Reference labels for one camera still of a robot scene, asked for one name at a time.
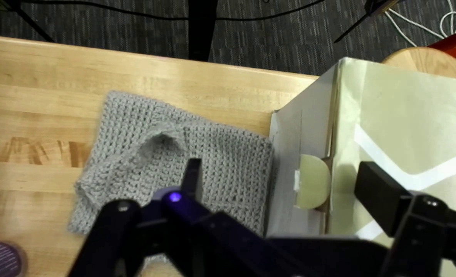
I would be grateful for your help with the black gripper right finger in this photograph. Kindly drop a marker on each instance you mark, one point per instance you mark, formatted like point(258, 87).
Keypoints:
point(423, 236)

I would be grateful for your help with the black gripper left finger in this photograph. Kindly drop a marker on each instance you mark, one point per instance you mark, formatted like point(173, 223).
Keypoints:
point(136, 241)

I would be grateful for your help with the white coffee filter box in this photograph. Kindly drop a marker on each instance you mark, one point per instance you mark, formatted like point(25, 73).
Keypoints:
point(403, 118)

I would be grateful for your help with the grey knitted cloth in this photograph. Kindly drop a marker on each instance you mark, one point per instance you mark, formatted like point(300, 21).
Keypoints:
point(213, 155)

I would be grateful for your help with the round wooden stool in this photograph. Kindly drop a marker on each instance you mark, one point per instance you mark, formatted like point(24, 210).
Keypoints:
point(429, 62)

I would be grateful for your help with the black tripod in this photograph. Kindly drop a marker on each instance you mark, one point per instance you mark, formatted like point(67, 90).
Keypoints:
point(203, 32)

